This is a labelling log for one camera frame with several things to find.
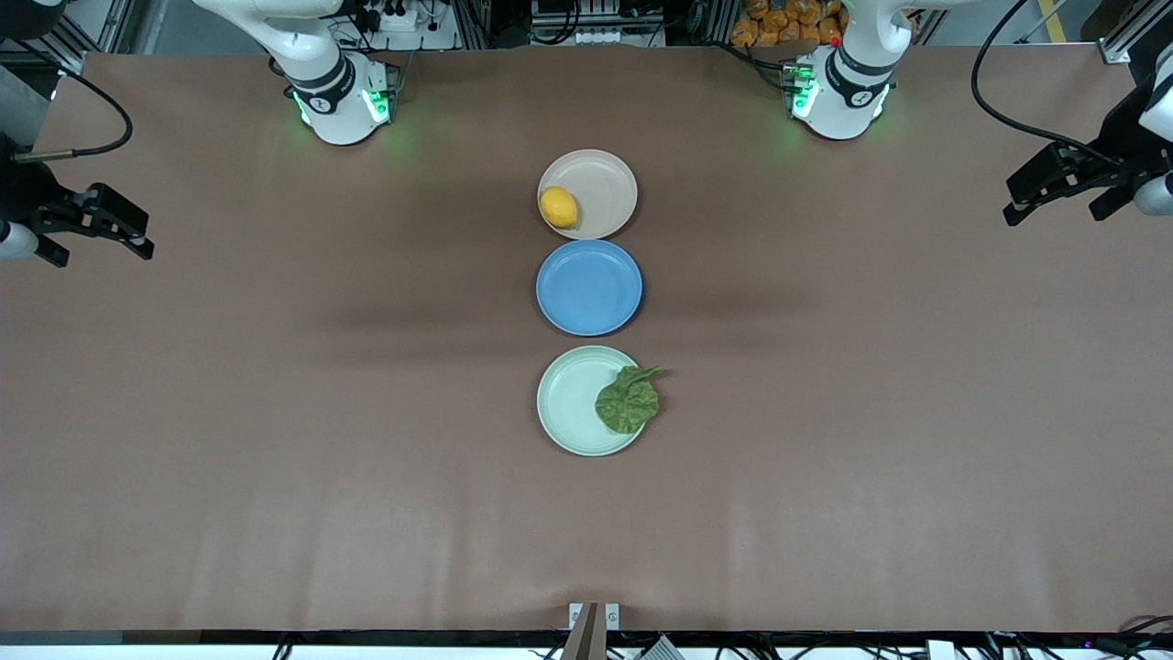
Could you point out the white power strip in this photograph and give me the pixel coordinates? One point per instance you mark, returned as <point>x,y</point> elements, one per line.
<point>399,16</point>

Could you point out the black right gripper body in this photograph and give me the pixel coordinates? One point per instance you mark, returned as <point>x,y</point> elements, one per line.
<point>20,194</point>

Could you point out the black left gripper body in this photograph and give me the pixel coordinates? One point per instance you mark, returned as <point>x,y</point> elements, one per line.
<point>1122,136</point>

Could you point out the beige round plate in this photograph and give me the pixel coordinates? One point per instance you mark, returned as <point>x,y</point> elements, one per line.
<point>600,188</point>

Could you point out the aluminium frame profile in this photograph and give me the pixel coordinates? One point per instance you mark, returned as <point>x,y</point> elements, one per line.
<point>1125,41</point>
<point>78,46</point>

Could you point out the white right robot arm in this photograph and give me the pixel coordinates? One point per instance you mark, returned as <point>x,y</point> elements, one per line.
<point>321,82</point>

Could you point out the pale green round plate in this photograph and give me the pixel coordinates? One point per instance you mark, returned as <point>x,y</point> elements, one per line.
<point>568,401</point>

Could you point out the pile of orange fruits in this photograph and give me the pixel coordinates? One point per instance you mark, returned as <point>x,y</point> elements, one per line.
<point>783,23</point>

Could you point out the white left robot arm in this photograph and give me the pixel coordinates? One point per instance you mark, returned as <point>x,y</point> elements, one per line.
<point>848,92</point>

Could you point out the grey ribbed box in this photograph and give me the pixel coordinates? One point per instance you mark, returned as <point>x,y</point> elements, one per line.
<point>658,650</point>

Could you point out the yellow lemon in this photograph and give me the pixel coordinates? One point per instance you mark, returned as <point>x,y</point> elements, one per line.
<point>558,207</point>

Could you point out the metal table edge bracket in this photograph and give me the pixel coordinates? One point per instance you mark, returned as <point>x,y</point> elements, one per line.
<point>594,628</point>

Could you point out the green lettuce leaf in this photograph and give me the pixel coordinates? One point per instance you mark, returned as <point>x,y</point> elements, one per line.
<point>629,403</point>

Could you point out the blue round plate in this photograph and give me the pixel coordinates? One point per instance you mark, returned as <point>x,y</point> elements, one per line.
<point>589,287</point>

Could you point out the small white box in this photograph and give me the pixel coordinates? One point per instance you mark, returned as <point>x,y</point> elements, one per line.
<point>942,651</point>

